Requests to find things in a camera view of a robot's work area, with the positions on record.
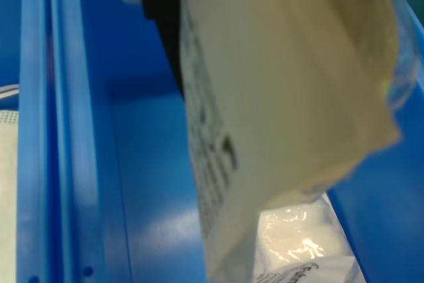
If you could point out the white printed medical packet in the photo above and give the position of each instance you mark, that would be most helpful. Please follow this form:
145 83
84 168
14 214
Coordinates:
281 97

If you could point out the clear bagged white packet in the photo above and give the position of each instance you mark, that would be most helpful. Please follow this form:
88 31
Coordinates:
298 236

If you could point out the white face mask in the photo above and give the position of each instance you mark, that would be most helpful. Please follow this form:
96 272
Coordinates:
8 163

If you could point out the blue bin with clear bags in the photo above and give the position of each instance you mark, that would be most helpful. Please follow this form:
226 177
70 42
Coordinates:
149 163

